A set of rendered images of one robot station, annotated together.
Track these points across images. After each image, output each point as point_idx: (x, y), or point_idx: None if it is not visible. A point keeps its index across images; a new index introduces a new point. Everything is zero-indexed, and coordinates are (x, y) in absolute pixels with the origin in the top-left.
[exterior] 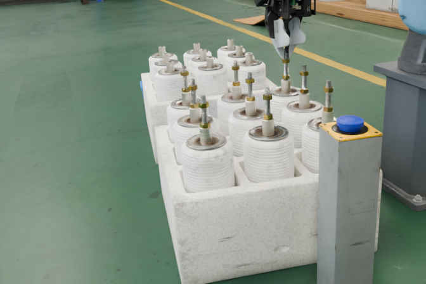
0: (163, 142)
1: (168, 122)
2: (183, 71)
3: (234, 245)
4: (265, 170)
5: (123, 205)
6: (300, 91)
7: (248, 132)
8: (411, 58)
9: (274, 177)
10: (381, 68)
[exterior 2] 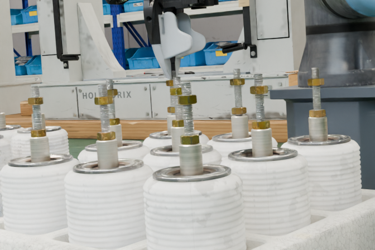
0: (18, 237)
1: (14, 198)
2: (35, 95)
3: None
4: (288, 212)
5: None
6: (235, 111)
7: (235, 156)
8: (332, 67)
9: (301, 223)
10: (287, 90)
